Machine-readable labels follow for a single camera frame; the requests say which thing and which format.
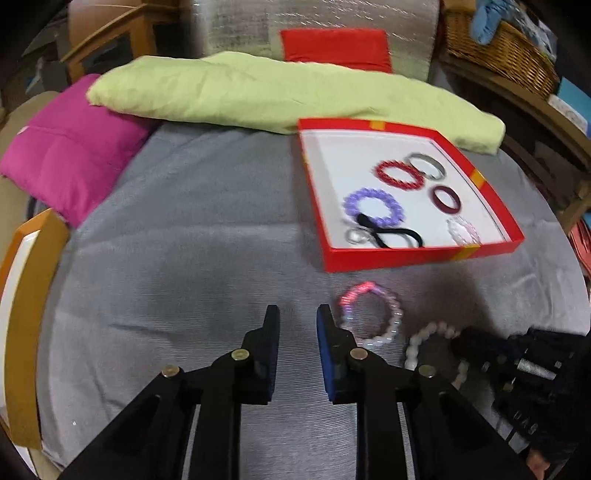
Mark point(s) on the silver bangle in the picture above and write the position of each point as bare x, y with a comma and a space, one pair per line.
422, 157

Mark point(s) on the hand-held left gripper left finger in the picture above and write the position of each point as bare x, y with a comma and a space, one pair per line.
270, 350

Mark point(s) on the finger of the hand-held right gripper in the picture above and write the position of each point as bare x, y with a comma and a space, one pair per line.
475, 346

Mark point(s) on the magenta pillow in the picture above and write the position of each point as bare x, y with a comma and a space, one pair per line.
69, 152

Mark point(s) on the red bag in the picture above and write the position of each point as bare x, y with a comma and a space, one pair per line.
581, 249

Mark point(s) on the wooden shelf unit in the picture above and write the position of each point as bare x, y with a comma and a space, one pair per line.
521, 120

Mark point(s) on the light green pillow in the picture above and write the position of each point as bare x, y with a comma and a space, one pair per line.
258, 92

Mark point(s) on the blue cloth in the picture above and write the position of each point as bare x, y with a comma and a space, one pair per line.
489, 23

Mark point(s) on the red cushion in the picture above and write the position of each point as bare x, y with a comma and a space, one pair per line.
337, 48

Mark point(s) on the maroon bangle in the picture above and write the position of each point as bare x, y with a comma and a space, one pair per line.
435, 199

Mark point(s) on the grey fabric cover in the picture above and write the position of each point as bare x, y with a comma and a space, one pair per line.
184, 254

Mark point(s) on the teal paper box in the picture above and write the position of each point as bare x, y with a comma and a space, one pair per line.
575, 99

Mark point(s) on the wicker basket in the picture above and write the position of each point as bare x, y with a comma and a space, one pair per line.
508, 55

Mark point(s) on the red shallow cardboard box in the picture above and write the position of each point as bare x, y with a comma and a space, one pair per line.
341, 157

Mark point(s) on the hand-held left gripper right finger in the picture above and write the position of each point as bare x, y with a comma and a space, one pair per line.
330, 360

